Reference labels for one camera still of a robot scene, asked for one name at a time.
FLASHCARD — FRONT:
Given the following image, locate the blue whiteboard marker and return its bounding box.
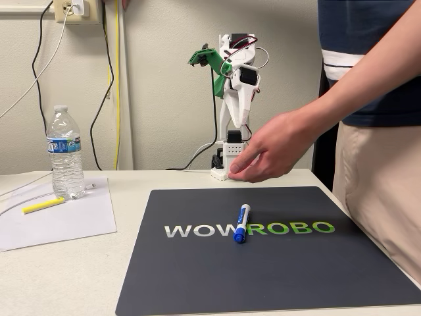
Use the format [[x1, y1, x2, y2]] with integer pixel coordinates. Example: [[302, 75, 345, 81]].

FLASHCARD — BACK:
[[232, 203, 252, 244]]

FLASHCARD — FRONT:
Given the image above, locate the person's left hand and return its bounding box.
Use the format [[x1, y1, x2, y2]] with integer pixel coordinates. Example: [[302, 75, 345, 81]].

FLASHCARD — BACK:
[[228, 108, 326, 184]]

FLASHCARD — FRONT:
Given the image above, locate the black upright panel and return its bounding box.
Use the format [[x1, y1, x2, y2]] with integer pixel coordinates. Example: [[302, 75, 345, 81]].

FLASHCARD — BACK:
[[312, 65, 339, 192]]

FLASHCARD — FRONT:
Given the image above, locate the person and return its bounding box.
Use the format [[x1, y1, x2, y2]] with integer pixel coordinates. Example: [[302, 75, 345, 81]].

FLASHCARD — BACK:
[[317, 0, 421, 284]]

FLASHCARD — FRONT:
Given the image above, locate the dark mat with WOWROBO print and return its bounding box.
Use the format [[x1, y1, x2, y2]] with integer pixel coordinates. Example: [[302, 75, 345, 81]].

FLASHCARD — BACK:
[[114, 186, 421, 316]]

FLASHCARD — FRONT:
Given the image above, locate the clear plastic water bottle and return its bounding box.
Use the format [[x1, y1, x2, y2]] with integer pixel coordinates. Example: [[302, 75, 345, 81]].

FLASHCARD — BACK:
[[45, 105, 87, 201]]

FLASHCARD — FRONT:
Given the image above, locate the white charger plug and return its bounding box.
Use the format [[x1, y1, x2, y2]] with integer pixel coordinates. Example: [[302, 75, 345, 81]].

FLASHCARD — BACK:
[[71, 0, 90, 17]]

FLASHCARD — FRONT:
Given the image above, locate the white paper sheet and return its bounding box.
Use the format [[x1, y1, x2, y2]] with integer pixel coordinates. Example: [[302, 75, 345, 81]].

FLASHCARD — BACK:
[[0, 176, 118, 253]]

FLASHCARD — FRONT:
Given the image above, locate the yellow plastic bar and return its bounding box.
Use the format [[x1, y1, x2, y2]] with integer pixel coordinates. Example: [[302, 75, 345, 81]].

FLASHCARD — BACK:
[[22, 196, 66, 215]]

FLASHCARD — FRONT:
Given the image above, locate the black camera cable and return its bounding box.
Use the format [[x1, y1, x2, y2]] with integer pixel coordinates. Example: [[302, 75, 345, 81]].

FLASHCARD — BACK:
[[166, 42, 220, 171]]

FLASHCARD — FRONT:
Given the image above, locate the green camera mount with board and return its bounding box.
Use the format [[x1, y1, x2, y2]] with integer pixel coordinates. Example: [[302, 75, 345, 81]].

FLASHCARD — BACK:
[[187, 47, 233, 99]]

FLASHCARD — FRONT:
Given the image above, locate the white robot power cable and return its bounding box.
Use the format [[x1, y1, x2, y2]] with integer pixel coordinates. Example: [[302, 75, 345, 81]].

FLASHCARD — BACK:
[[186, 140, 226, 169]]

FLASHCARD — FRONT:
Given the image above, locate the black wall cable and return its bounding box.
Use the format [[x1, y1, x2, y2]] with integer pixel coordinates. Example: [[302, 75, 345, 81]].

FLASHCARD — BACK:
[[32, 0, 55, 132], [90, 0, 115, 171]]

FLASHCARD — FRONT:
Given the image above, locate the yellow cable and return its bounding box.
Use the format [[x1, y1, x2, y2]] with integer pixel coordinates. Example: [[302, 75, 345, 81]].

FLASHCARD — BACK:
[[107, 0, 121, 171]]

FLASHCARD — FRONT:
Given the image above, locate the white cable with connector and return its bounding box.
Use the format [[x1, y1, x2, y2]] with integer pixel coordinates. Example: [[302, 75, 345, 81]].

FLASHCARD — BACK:
[[0, 182, 99, 217]]

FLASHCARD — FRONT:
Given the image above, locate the white charger cable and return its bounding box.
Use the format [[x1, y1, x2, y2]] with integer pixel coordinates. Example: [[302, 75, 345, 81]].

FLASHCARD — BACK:
[[0, 3, 80, 119]]

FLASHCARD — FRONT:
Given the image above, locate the beige wall outlet box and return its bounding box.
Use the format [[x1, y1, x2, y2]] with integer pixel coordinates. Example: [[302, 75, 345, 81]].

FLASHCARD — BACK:
[[53, 0, 103, 26]]

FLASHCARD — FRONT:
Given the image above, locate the white wall cable raceway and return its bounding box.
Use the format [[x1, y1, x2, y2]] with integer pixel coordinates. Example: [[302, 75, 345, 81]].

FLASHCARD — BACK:
[[0, 4, 56, 14]]

